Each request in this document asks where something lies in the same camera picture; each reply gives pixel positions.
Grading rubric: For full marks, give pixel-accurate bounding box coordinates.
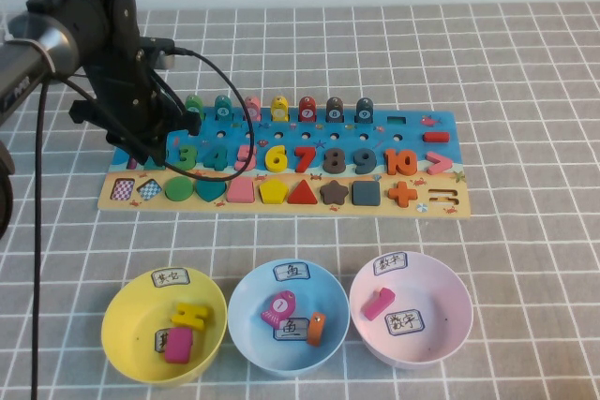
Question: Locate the white zip tie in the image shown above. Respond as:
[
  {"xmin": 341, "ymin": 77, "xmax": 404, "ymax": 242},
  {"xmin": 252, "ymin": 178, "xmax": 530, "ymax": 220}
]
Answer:
[{"xmin": 35, "ymin": 41, "xmax": 60, "ymax": 77}]

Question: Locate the teal wooden number two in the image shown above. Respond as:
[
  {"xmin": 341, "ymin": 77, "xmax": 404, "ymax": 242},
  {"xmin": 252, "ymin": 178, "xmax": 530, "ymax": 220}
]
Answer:
[{"xmin": 140, "ymin": 146, "xmax": 168, "ymax": 170}]

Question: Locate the green fish piece numbered three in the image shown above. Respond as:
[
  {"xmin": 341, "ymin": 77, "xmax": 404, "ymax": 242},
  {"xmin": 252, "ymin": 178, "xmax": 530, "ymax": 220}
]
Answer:
[{"xmin": 185, "ymin": 94, "xmax": 203, "ymax": 121}]

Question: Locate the magenta wooden number one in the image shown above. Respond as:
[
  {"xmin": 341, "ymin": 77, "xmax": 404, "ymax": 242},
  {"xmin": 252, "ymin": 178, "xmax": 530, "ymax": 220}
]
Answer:
[{"xmin": 360, "ymin": 287, "xmax": 396, "ymax": 321}]

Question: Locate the magenta wooden rectangle block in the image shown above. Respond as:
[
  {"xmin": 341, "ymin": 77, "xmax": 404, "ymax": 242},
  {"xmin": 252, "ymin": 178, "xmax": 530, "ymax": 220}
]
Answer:
[{"xmin": 163, "ymin": 327, "xmax": 195, "ymax": 364}]

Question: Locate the teal wooden heart block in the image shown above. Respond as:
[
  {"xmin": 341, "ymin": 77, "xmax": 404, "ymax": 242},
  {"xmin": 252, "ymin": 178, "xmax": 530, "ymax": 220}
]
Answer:
[{"xmin": 195, "ymin": 178, "xmax": 227, "ymax": 204}]

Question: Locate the red fish piece numbered seven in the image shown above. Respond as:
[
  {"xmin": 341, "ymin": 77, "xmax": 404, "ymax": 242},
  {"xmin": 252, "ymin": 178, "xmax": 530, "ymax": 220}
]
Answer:
[{"xmin": 298, "ymin": 96, "xmax": 317, "ymax": 123}]

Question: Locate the pink plastic bowl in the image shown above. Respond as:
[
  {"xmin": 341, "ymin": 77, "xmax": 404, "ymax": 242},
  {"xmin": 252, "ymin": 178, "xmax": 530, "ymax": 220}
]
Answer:
[{"xmin": 349, "ymin": 250, "xmax": 474, "ymax": 369}]

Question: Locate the green wooden number three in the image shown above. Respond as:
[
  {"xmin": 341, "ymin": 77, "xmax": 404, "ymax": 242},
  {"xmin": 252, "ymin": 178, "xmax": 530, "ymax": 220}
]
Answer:
[{"xmin": 175, "ymin": 145, "xmax": 198, "ymax": 171}]

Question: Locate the slate wooden square block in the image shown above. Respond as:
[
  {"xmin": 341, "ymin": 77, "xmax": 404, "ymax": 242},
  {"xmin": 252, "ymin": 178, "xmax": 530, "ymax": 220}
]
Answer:
[{"xmin": 352, "ymin": 180, "xmax": 381, "ymax": 208}]

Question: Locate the green wooden circle block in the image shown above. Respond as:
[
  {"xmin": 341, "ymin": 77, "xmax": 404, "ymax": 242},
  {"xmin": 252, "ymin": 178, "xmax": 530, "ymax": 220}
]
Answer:
[{"xmin": 164, "ymin": 177, "xmax": 194, "ymax": 203}]

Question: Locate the orange wooden plus sign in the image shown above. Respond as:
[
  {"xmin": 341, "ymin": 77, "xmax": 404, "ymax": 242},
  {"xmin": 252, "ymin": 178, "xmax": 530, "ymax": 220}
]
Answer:
[{"xmin": 386, "ymin": 181, "xmax": 417, "ymax": 209}]

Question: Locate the yellow wooden equals sign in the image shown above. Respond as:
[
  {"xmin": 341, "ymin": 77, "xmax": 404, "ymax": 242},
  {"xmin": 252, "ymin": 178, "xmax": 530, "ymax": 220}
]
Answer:
[{"xmin": 171, "ymin": 302, "xmax": 212, "ymax": 332}]

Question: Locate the brown wooden number eight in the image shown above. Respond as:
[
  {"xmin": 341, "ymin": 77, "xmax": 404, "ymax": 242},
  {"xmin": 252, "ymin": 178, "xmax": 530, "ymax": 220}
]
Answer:
[{"xmin": 322, "ymin": 146, "xmax": 347, "ymax": 175}]

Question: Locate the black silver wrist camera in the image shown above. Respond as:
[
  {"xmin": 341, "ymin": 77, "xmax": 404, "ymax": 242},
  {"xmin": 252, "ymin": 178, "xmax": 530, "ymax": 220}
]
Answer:
[{"xmin": 140, "ymin": 37, "xmax": 177, "ymax": 71}]

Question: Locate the red wooden number seven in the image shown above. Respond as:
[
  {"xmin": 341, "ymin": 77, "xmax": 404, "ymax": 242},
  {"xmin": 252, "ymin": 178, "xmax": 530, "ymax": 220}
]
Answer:
[{"xmin": 292, "ymin": 145, "xmax": 321, "ymax": 174}]

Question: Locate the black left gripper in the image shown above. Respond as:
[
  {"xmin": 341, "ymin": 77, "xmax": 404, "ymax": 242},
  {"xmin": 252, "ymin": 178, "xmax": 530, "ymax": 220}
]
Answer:
[{"xmin": 69, "ymin": 43, "xmax": 203, "ymax": 170}]

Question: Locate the teal fish piece numbered four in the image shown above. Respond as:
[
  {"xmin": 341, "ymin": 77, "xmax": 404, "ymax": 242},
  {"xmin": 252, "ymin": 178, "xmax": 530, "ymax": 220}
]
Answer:
[{"xmin": 214, "ymin": 94, "xmax": 233, "ymax": 121}]

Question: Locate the blue plastic bowl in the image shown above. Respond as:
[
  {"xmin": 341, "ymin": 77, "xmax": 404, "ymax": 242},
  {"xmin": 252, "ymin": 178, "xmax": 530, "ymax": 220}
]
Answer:
[{"xmin": 228, "ymin": 258, "xmax": 351, "ymax": 377}]

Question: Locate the orange wooden number ten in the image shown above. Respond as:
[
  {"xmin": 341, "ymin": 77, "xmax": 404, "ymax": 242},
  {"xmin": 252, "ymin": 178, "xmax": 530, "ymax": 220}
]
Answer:
[{"xmin": 383, "ymin": 149, "xmax": 418, "ymax": 176}]

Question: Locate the slate wooden number nine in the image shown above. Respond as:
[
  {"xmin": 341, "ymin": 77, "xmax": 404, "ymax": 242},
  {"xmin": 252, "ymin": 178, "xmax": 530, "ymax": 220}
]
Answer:
[{"xmin": 351, "ymin": 146, "xmax": 378, "ymax": 175}]

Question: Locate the wooden number puzzle board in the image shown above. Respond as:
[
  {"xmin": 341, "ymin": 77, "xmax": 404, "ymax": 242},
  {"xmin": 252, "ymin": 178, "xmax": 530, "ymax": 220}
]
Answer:
[{"xmin": 97, "ymin": 109, "xmax": 472, "ymax": 221}]

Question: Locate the orange fish piece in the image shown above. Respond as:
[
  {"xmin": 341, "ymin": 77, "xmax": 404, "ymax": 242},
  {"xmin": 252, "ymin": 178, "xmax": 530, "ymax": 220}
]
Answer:
[{"xmin": 307, "ymin": 311, "xmax": 326, "ymax": 348}]

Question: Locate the teal wooden number four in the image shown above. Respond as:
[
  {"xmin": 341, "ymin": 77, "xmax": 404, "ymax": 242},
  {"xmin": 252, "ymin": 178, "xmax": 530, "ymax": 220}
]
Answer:
[{"xmin": 201, "ymin": 145, "xmax": 230, "ymax": 172}]

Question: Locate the brown wooden star block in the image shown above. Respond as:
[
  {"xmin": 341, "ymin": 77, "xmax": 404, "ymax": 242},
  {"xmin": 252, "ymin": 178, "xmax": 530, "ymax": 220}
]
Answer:
[{"xmin": 320, "ymin": 179, "xmax": 351, "ymax": 206}]

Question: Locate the yellow fish piece numbered six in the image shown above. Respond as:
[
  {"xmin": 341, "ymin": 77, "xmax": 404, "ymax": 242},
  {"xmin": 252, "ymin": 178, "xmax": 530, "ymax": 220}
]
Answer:
[{"xmin": 270, "ymin": 95, "xmax": 290, "ymax": 123}]

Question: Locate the long black camera cable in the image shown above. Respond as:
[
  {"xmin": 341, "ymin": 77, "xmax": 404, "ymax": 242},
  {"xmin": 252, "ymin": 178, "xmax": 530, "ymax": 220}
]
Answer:
[{"xmin": 30, "ymin": 46, "xmax": 257, "ymax": 400}]

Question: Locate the pink wooden number five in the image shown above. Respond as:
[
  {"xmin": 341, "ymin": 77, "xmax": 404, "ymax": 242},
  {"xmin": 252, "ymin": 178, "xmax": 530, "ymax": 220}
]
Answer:
[{"xmin": 232, "ymin": 144, "xmax": 258, "ymax": 172}]

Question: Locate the magenta fish piece numbered one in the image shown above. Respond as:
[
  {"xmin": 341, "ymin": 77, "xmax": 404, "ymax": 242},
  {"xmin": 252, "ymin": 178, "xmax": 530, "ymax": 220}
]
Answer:
[{"xmin": 260, "ymin": 290, "xmax": 297, "ymax": 327}]

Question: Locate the yellow wooden pentagon block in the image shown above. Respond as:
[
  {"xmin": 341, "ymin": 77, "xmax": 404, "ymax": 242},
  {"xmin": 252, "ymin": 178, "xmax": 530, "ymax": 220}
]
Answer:
[{"xmin": 260, "ymin": 178, "xmax": 289, "ymax": 205}]

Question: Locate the red wooden triangle block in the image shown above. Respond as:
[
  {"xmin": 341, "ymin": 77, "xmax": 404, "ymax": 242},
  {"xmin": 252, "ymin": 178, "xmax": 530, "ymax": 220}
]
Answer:
[{"xmin": 287, "ymin": 179, "xmax": 319, "ymax": 205}]

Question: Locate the pink wooden greater-than sign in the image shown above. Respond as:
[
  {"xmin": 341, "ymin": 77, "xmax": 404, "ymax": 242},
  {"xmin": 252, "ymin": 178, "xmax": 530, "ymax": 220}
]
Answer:
[{"xmin": 425, "ymin": 152, "xmax": 455, "ymax": 175}]

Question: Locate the pink wooden trapezoid block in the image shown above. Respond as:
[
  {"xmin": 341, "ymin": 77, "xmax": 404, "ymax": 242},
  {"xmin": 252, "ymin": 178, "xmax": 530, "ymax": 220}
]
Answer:
[{"xmin": 226, "ymin": 178, "xmax": 257, "ymax": 203}]

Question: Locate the yellow wooden number six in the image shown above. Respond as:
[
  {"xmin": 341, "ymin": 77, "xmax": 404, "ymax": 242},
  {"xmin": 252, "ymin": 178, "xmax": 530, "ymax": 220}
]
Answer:
[{"xmin": 264, "ymin": 144, "xmax": 288, "ymax": 172}]

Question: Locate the slate fish piece numbered nine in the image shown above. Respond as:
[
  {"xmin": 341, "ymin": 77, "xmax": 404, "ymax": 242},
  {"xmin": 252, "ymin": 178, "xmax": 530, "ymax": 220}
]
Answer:
[{"xmin": 355, "ymin": 97, "xmax": 375, "ymax": 124}]

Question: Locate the yellow plastic bowl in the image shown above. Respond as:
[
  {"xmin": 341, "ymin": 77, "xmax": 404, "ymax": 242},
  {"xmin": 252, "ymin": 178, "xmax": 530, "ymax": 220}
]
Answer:
[{"xmin": 100, "ymin": 267, "xmax": 230, "ymax": 385}]

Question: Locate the pink fish piece numbered five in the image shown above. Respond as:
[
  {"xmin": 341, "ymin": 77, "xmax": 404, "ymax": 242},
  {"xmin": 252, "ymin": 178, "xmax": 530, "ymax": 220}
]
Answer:
[{"xmin": 243, "ymin": 95, "xmax": 263, "ymax": 123}]

